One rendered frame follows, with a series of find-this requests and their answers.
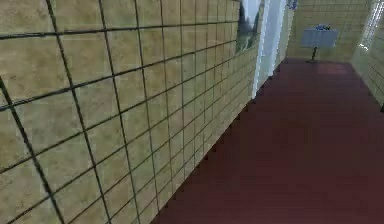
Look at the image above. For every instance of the framed landscape picture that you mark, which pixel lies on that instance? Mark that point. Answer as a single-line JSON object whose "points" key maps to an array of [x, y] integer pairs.
{"points": [[247, 26]]}

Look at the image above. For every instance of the white room door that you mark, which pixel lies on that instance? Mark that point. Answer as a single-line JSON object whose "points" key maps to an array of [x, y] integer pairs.
{"points": [[269, 40]]}

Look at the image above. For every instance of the blue object on table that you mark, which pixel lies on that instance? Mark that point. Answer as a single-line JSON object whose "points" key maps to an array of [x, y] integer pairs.
{"points": [[322, 27]]}

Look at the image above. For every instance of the white pedestal table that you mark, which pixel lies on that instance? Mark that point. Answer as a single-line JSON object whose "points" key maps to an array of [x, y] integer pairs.
{"points": [[318, 38]]}

